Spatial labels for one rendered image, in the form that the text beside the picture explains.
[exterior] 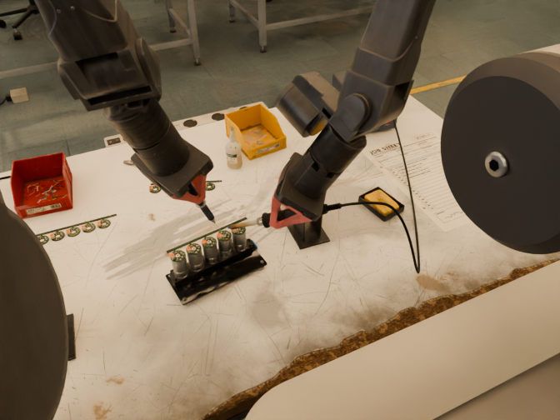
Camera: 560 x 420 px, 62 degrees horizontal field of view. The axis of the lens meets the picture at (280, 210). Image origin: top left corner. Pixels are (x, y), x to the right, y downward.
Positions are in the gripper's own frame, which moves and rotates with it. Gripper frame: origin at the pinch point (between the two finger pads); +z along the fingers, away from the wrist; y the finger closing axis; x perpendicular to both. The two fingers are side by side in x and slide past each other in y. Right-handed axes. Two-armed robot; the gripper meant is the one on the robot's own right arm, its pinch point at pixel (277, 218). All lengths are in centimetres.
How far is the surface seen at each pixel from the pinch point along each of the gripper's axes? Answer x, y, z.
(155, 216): -17.0, -8.7, 23.8
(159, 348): -6.3, 18.4, 17.9
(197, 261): -7.0, 4.2, 13.3
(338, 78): 4, -54, 1
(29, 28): -175, -254, 196
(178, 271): -9.0, 6.4, 15.0
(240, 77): -20, -212, 111
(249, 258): 1.0, -0.9, 12.7
